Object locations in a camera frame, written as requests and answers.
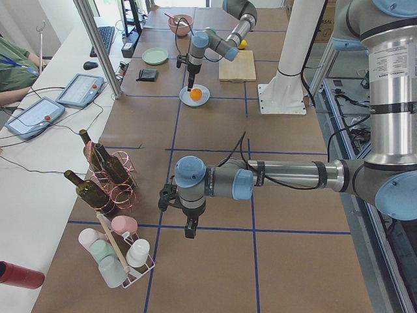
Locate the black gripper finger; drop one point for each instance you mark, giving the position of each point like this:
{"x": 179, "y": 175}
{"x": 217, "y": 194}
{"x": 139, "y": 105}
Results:
{"x": 191, "y": 79}
{"x": 190, "y": 228}

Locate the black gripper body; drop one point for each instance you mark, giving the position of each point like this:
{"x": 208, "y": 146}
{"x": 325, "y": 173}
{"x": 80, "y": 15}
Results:
{"x": 191, "y": 214}
{"x": 193, "y": 69}

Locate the orange mandarin fruit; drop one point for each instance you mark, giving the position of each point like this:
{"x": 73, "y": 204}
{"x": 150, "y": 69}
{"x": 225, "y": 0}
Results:
{"x": 196, "y": 94}

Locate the light blue plate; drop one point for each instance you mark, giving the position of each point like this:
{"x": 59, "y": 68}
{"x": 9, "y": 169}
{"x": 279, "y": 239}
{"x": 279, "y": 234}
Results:
{"x": 184, "y": 96}

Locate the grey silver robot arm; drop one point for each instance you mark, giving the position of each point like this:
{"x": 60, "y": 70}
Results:
{"x": 246, "y": 13}
{"x": 386, "y": 178}

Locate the pale green plate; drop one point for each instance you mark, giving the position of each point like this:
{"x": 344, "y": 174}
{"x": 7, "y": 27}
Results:
{"x": 155, "y": 56}

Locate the pink bowl with ice cubes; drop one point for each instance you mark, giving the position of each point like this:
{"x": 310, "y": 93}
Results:
{"x": 181, "y": 31}

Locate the folded grey cloth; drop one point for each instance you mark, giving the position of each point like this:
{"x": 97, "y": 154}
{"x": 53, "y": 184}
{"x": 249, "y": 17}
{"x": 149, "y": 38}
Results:
{"x": 147, "y": 75}

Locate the shiny metal scoop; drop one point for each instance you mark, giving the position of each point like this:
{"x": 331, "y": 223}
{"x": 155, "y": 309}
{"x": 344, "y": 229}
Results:
{"x": 179, "y": 19}

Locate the bamboo cutting board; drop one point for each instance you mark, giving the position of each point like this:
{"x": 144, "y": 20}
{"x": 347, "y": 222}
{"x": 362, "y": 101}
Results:
{"x": 241, "y": 69}

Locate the upper yellow lemon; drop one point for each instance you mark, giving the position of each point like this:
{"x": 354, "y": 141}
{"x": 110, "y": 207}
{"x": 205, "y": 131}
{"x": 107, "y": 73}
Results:
{"x": 243, "y": 45}

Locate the white plastic cup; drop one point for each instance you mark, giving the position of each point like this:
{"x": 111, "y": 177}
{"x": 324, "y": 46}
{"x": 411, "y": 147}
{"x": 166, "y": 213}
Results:
{"x": 138, "y": 253}

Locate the grey translucent plastic cup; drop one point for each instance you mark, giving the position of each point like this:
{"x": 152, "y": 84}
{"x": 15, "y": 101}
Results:
{"x": 112, "y": 271}

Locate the dark green wine bottle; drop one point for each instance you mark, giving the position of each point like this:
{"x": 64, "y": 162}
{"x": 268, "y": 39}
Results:
{"x": 92, "y": 194}
{"x": 113, "y": 167}
{"x": 89, "y": 151}

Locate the mint green plastic cup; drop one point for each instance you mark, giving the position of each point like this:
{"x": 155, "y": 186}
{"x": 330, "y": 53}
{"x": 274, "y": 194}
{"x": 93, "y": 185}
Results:
{"x": 101, "y": 249}

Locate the black keyboard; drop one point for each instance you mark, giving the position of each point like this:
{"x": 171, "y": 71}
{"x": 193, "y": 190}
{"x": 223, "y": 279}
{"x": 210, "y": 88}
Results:
{"x": 107, "y": 34}

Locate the pale pink plastic cup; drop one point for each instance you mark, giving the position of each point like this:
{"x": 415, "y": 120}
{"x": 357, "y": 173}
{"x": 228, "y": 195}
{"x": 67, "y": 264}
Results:
{"x": 88, "y": 236}

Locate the black computer mouse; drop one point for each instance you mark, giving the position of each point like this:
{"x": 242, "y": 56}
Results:
{"x": 89, "y": 65}

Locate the far blue teach pendant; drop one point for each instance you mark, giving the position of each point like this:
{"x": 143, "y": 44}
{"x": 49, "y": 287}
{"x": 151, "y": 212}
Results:
{"x": 80, "y": 91}

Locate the blue teach pendant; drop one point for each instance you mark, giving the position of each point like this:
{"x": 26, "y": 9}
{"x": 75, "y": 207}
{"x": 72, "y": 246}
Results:
{"x": 36, "y": 118}
{"x": 80, "y": 91}

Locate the near blue teach pendant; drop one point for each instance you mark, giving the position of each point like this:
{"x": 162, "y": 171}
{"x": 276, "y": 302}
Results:
{"x": 36, "y": 118}

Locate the seated person green shirt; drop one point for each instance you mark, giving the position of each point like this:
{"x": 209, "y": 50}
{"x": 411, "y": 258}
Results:
{"x": 20, "y": 69}

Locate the red cylindrical bottle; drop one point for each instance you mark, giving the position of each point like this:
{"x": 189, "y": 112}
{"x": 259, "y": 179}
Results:
{"x": 18, "y": 276}

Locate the white wire cup rack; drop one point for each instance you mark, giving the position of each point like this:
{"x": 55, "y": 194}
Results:
{"x": 124, "y": 242}

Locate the wooden rack handle rod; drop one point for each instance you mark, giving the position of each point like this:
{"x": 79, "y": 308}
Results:
{"x": 112, "y": 241}

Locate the copper wire bottle rack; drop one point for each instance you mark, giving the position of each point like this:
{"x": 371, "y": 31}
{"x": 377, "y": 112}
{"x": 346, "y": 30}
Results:
{"x": 123, "y": 196}

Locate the aluminium frame post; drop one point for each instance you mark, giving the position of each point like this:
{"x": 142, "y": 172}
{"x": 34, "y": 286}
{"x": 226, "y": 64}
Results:
{"x": 87, "y": 18}

